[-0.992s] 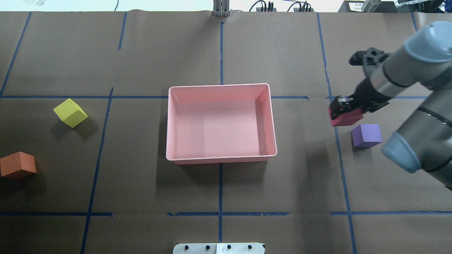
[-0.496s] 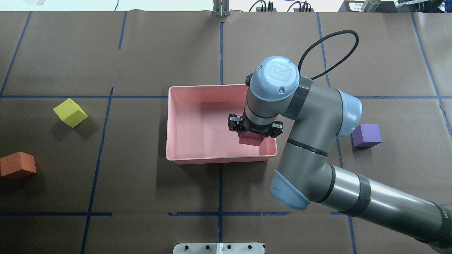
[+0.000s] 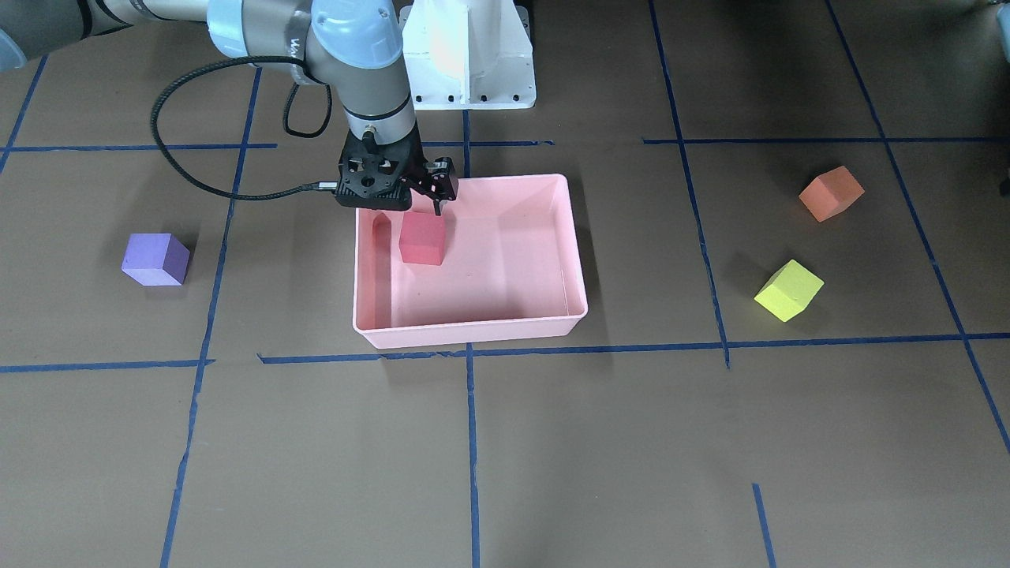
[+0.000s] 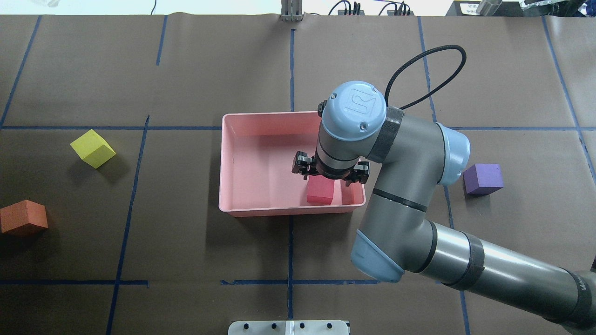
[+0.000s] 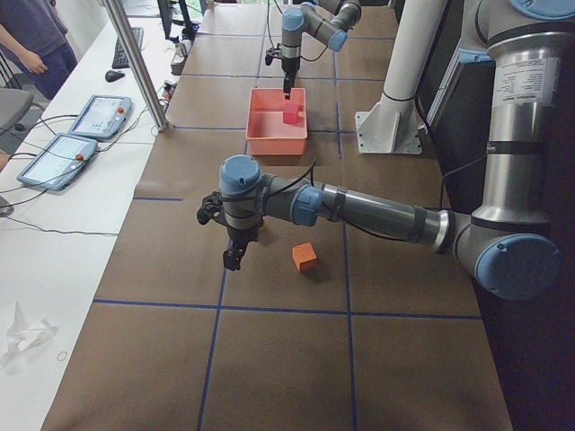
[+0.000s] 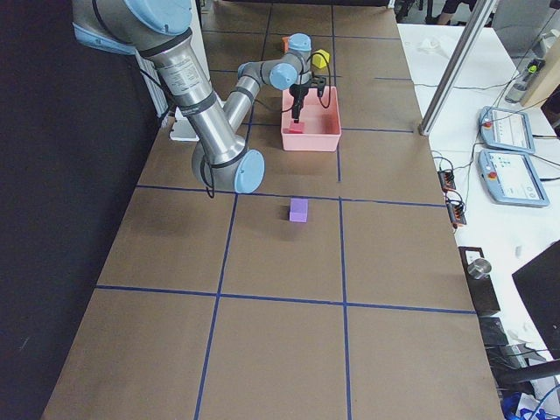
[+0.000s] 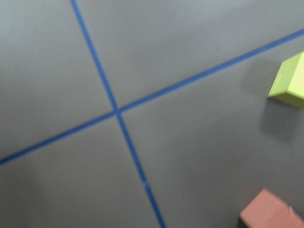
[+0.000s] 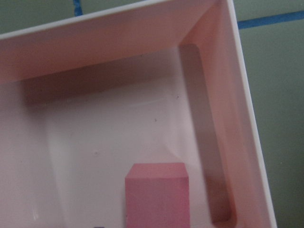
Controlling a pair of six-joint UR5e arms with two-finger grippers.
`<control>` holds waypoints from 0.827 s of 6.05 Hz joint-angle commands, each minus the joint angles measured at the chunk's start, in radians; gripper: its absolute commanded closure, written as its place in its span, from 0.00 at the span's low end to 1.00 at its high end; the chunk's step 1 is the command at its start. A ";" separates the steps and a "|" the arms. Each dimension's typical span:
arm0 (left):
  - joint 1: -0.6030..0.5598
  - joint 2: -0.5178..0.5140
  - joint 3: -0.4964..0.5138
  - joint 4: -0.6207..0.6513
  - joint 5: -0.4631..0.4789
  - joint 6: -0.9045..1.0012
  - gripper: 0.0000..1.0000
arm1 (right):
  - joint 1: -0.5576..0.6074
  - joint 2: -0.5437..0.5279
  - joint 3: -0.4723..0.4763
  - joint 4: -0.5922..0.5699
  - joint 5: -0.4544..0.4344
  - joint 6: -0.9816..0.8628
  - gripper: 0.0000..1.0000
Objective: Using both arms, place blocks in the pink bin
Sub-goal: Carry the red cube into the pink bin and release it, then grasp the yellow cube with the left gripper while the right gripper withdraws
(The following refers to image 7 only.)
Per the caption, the yellow foam block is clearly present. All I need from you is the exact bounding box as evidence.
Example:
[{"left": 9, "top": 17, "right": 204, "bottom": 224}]
[{"left": 268, "top": 52, "right": 304, "bottom": 109}]

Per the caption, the orange foam block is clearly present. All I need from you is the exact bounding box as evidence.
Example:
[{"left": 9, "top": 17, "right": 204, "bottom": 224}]
[{"left": 239, "top": 189, "right": 304, "bottom": 228}]

